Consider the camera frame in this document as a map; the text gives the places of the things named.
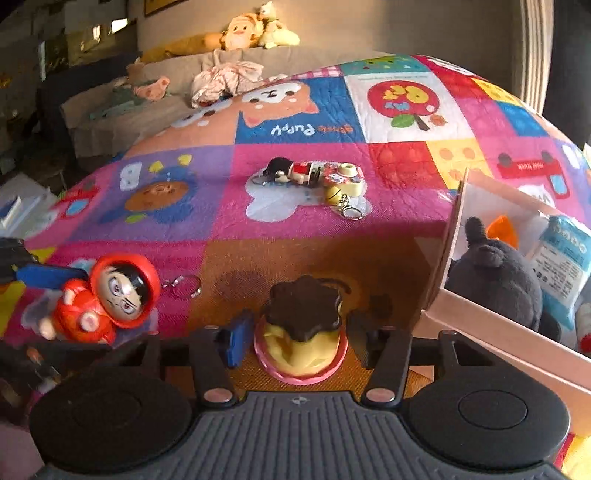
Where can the pink plush toy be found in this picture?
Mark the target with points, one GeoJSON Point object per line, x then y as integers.
{"type": "Point", "coordinates": [152, 85]}

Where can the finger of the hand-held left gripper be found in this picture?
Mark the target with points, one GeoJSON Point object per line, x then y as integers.
{"type": "Point", "coordinates": [18, 374]}
{"type": "Point", "coordinates": [46, 276]}

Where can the pudding toy with chocolate top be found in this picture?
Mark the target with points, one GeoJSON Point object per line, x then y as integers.
{"type": "Point", "coordinates": [300, 314]}

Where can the crumpled pale cloth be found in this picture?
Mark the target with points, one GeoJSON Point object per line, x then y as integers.
{"type": "Point", "coordinates": [226, 78]}

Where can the orange plastic toy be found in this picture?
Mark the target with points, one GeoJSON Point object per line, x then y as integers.
{"type": "Point", "coordinates": [503, 230]}

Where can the cream toy camera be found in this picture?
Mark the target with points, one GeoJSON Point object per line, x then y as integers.
{"type": "Point", "coordinates": [348, 182]}

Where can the white flat boards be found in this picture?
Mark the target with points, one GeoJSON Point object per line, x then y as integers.
{"type": "Point", "coordinates": [18, 207]}

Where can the grey sofa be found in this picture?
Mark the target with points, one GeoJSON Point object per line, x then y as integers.
{"type": "Point", "coordinates": [120, 124]}

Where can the blue and white packet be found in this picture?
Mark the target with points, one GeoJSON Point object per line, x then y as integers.
{"type": "Point", "coordinates": [558, 263]}

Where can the black plush toy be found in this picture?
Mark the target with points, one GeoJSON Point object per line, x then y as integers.
{"type": "Point", "coordinates": [498, 277]}

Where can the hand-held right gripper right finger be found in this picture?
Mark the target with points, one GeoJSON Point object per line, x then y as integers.
{"type": "Point", "coordinates": [358, 341]}

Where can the beige curtain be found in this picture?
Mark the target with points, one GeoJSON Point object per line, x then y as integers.
{"type": "Point", "coordinates": [531, 50]}

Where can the orange plush toy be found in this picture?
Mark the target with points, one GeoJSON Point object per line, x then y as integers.
{"type": "Point", "coordinates": [240, 34]}

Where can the cream plush toy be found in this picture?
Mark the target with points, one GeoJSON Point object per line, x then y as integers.
{"type": "Point", "coordinates": [274, 30]}

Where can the yellow tiger plush toy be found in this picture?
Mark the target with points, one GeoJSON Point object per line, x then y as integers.
{"type": "Point", "coordinates": [184, 48]}

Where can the teal cloth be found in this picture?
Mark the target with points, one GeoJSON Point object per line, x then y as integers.
{"type": "Point", "coordinates": [120, 104]}

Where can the white bottle with red cap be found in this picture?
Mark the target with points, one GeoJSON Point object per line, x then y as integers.
{"type": "Point", "coordinates": [584, 327]}

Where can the colourful printed play mat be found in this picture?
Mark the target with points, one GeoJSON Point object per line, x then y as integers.
{"type": "Point", "coordinates": [221, 221]}

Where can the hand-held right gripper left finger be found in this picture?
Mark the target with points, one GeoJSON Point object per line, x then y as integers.
{"type": "Point", "coordinates": [240, 341]}

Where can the white cardboard box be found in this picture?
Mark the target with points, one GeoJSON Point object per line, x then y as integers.
{"type": "Point", "coordinates": [485, 341]}

